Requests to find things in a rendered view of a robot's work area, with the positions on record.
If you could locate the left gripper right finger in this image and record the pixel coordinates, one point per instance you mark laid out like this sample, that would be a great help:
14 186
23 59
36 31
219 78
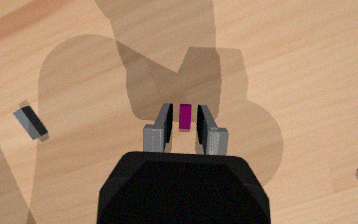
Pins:
213 139

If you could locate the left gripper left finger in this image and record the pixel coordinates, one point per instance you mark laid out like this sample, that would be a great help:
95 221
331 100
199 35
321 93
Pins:
156 135

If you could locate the grey rectangular block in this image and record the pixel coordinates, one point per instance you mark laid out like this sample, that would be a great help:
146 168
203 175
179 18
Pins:
30 122

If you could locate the dark magenta rod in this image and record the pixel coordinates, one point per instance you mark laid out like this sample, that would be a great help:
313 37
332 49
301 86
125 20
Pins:
185 116

